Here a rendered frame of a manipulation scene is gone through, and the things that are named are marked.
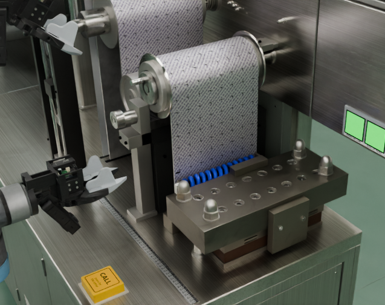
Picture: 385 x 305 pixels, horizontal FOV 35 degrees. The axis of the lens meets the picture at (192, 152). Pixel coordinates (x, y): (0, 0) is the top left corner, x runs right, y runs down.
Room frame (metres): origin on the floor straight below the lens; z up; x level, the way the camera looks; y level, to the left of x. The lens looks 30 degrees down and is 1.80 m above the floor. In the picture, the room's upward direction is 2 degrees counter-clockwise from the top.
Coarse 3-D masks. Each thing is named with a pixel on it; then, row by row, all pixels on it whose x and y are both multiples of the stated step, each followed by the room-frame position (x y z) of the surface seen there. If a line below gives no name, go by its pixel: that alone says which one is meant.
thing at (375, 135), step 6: (372, 126) 1.11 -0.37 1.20; (378, 126) 1.10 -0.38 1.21; (372, 132) 1.11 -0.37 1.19; (378, 132) 1.10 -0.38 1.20; (384, 132) 1.08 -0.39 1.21; (366, 138) 1.12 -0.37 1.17; (372, 138) 1.11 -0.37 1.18; (378, 138) 1.09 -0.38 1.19; (384, 138) 1.08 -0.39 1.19; (372, 144) 1.11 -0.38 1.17; (378, 144) 1.09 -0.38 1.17
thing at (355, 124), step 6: (348, 114) 1.17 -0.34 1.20; (354, 114) 1.16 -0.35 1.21; (348, 120) 1.17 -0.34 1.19; (354, 120) 1.15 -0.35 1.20; (360, 120) 1.14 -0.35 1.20; (348, 126) 1.17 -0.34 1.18; (354, 126) 1.15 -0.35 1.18; (360, 126) 1.14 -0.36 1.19; (348, 132) 1.17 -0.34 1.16; (354, 132) 1.15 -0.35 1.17; (360, 132) 1.14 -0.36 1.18; (360, 138) 1.13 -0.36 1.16
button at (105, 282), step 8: (96, 272) 1.02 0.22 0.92; (104, 272) 1.02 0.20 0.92; (112, 272) 1.02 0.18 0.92; (88, 280) 0.99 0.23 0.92; (96, 280) 0.99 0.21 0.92; (104, 280) 0.99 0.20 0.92; (112, 280) 0.99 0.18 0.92; (120, 280) 0.99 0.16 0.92; (88, 288) 0.97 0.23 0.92; (96, 288) 0.97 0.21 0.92; (104, 288) 0.97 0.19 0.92; (112, 288) 0.97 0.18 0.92; (120, 288) 0.98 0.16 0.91; (96, 296) 0.95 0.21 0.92; (104, 296) 0.96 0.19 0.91
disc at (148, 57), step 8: (144, 56) 1.28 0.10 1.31; (152, 56) 1.25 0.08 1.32; (160, 64) 1.22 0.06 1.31; (168, 80) 1.20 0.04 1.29; (168, 88) 1.19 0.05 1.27; (168, 96) 1.20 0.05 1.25; (168, 104) 1.20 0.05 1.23; (152, 112) 1.26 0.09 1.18; (160, 112) 1.23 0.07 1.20; (168, 112) 1.20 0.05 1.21
